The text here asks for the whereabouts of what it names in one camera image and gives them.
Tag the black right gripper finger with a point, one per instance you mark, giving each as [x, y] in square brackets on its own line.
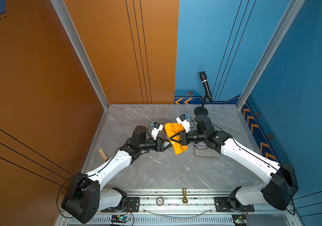
[175, 136]
[175, 143]

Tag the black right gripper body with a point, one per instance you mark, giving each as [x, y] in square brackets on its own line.
[184, 142]

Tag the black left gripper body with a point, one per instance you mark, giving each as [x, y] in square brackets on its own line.
[156, 148]

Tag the yellow microfibre cloth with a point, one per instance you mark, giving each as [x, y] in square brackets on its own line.
[171, 130]

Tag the grey eyeglass case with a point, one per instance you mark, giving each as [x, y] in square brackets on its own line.
[209, 153]

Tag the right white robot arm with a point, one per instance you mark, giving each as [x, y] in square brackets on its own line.
[279, 182]

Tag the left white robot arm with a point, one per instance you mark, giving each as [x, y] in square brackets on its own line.
[85, 197]

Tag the black microphone stand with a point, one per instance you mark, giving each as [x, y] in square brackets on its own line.
[201, 110]

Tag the wooden folding fan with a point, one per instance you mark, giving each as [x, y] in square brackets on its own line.
[103, 155]

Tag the brass chess piece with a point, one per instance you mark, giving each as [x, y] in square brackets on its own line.
[184, 199]

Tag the black microphone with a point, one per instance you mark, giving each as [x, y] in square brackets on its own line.
[208, 92]

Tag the left green circuit board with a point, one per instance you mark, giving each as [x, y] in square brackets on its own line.
[119, 219]

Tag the green circuit board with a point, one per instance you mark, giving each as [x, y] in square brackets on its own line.
[239, 220]
[119, 219]

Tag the right green circuit board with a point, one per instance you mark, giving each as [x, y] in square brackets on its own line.
[239, 220]

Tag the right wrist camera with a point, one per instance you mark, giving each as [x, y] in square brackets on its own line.
[184, 120]

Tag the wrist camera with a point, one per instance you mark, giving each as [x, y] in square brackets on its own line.
[184, 120]
[156, 128]

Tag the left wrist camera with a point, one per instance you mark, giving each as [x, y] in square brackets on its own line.
[156, 128]

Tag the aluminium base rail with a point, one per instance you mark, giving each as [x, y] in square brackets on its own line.
[205, 207]

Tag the aluminium corner post right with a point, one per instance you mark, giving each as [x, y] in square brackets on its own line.
[284, 24]

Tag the aluminium corner post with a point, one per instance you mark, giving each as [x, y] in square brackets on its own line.
[284, 24]
[67, 22]

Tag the aluminium corner post left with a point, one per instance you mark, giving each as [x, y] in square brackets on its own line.
[67, 22]

